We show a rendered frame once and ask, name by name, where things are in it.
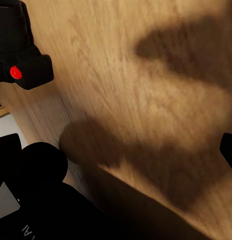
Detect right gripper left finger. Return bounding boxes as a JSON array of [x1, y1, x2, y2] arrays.
[[0, 133, 22, 186]]

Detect digital camera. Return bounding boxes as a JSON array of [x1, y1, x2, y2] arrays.
[[0, 0, 53, 90]]

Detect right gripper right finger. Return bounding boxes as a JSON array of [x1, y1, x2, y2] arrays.
[[220, 133, 232, 168]]

